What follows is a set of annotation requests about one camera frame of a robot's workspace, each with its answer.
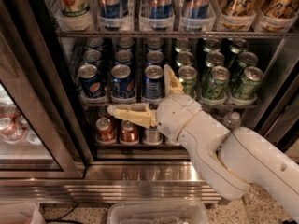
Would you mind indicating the middle red bull can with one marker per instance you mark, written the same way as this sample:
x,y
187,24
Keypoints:
x,y
160,9

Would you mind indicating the back right green can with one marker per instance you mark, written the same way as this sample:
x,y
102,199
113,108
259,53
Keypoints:
x,y
236,46

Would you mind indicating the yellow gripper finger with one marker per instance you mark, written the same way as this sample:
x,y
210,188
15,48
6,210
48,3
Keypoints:
x,y
171,82
138,113

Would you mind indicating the clear plastic bin centre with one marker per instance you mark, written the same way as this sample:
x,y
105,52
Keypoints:
x,y
158,212

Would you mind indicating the clear plastic bin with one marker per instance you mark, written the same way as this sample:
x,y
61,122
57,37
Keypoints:
x,y
20,213
158,212

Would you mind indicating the right water bottle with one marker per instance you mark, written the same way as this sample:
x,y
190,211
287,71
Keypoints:
x,y
232,120

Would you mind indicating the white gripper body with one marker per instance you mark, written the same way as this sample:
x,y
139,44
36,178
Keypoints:
x,y
175,115

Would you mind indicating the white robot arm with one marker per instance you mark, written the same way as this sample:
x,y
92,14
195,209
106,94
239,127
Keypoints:
x,y
229,161

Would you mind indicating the brown juice bottle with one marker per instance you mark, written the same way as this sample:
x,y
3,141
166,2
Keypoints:
x,y
151,136

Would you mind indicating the second row green can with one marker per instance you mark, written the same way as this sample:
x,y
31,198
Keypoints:
x,y
243,60
184,58
213,58

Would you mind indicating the front middle green can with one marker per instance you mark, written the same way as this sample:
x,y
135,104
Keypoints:
x,y
216,83

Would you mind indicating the second row right pepsi can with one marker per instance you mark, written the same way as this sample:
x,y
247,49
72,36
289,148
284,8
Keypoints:
x,y
155,58

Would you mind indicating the back middle green can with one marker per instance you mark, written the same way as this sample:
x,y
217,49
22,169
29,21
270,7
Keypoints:
x,y
211,44

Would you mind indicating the second row left pepsi can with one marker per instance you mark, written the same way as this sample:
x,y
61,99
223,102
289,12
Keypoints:
x,y
93,57

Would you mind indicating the gold can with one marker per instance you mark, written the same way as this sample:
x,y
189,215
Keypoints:
x,y
238,8
280,9

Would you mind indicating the right red bull can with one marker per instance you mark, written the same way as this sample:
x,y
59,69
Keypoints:
x,y
195,9

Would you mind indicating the red bull can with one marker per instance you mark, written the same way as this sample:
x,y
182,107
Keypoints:
x,y
195,9
113,9
160,9

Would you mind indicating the second row pepsi can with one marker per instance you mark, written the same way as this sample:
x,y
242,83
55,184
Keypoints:
x,y
93,57
123,57
155,58

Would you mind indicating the front right green can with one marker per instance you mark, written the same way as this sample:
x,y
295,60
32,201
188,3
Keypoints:
x,y
247,84

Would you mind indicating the front left green can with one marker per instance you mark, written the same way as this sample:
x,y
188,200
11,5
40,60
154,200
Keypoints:
x,y
187,76

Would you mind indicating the right fridge door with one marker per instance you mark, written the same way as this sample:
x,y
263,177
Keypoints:
x,y
280,121

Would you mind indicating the stainless steel fridge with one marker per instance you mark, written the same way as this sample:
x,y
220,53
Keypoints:
x,y
119,172

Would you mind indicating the front left red can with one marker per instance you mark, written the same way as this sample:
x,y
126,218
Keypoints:
x,y
105,130

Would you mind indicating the left gold can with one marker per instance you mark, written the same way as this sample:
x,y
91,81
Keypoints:
x,y
238,8

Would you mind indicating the left fridge glass door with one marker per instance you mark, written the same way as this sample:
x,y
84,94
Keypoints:
x,y
35,144

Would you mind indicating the second row right green can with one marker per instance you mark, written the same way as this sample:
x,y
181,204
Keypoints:
x,y
243,60

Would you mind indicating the second row middle green can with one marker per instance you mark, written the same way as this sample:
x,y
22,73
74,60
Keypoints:
x,y
213,58

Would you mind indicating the second row middle pepsi can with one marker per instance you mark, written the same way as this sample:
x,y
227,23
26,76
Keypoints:
x,y
123,57

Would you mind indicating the right gold can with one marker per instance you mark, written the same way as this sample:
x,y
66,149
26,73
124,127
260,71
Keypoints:
x,y
280,9

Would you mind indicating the front right red can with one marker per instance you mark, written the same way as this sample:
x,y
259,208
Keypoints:
x,y
129,132

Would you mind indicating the left red bull can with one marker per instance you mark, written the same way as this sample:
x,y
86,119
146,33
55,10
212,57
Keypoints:
x,y
113,9

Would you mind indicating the clear plastic bin left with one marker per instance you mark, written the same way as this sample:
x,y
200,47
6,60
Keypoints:
x,y
20,213

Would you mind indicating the second row left green can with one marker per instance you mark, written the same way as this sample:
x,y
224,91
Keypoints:
x,y
184,58

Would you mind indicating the back left green can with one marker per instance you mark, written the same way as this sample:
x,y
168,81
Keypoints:
x,y
182,44

